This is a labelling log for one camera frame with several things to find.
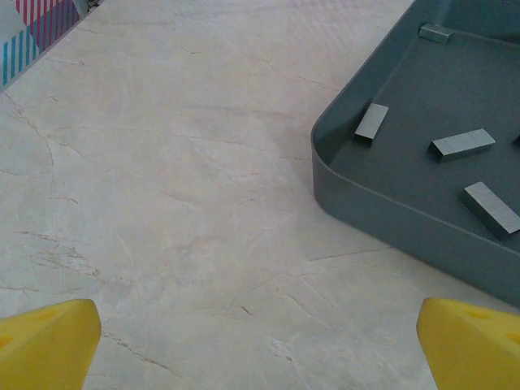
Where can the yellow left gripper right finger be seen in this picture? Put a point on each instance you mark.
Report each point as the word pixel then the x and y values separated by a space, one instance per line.
pixel 471 353

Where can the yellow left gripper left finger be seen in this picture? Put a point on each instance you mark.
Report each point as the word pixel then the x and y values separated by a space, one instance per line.
pixel 44 349

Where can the grey-blue plastic tray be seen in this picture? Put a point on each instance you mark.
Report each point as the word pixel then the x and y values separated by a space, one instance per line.
pixel 430 85

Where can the short silver staple strip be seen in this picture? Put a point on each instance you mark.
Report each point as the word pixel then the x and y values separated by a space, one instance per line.
pixel 435 32

